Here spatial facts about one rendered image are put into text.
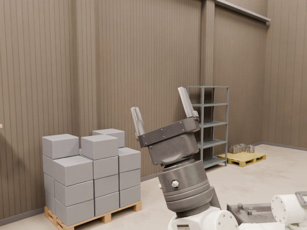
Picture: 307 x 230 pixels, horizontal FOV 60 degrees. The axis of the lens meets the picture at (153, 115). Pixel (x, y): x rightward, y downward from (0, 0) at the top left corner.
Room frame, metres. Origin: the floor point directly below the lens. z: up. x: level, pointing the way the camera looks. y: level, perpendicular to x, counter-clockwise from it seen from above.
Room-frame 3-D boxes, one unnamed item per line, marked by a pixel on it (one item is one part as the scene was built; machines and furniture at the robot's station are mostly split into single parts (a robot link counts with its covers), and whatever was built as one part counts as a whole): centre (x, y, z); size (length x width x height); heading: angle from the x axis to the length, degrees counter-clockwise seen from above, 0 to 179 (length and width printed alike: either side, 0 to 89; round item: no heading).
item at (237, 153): (6.39, -2.17, 0.15); 1.08 x 0.75 x 0.31; 133
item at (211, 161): (5.70, -1.18, 0.90); 0.94 x 0.41 x 1.81; 133
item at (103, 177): (3.62, 0.84, 0.56); 1.12 x 0.75 x 1.11; 131
